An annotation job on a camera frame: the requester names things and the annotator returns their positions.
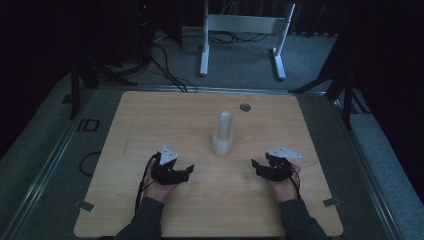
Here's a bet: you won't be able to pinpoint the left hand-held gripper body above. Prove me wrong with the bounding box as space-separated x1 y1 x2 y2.
150 145 184 186

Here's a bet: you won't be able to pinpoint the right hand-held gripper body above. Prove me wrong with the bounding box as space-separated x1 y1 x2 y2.
264 145 303 183

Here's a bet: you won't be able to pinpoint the stack of clear plastic cups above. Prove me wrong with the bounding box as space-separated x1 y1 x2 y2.
212 110 235 158

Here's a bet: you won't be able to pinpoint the person's left hand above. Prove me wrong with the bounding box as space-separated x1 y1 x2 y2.
143 159 178 204

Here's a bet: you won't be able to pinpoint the person's right hand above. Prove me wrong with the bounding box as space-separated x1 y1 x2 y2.
269 163 302 204

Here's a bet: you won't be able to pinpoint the grey tape strip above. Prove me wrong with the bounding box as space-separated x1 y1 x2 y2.
73 199 96 213
322 197 344 208

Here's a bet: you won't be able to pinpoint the black tripod stand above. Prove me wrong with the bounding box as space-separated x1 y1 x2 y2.
68 49 138 120
288 63 355 130

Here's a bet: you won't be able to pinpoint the dark equipment rack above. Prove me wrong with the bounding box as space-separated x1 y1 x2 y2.
99 0 157 69

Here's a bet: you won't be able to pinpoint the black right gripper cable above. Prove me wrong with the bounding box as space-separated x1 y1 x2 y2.
288 165 303 200

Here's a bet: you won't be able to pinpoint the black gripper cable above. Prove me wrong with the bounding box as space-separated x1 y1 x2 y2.
134 152 161 213
288 165 303 200

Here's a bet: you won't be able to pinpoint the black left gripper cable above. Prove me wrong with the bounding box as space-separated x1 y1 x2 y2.
134 152 161 213

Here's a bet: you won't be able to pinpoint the black cable loop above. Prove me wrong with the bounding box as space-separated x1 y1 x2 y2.
78 151 102 178

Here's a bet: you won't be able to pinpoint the black floor cables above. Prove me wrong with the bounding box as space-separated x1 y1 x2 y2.
149 31 198 93

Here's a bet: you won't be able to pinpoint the black cables under stand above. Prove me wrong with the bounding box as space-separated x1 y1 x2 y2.
184 29 270 45

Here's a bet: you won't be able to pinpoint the white metal stand frame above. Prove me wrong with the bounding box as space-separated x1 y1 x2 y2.
199 0 297 81

